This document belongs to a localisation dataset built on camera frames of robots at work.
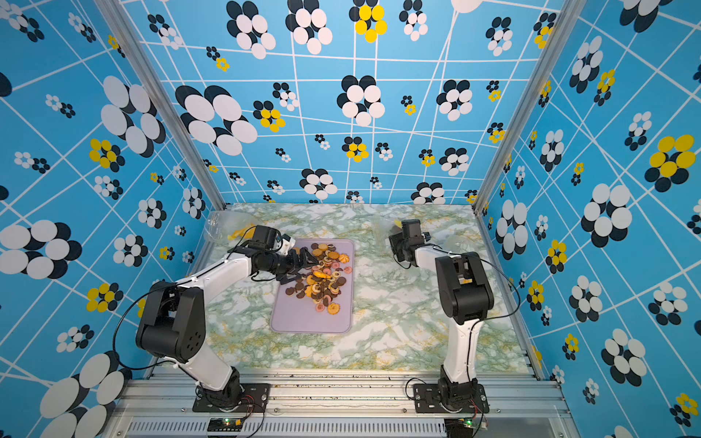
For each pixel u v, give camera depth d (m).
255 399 0.73
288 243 0.87
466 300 0.54
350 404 0.74
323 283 0.94
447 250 0.63
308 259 0.82
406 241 0.82
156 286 0.49
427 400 0.72
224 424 0.72
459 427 0.70
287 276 0.81
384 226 1.16
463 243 0.96
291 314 0.91
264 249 0.74
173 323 0.46
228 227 1.15
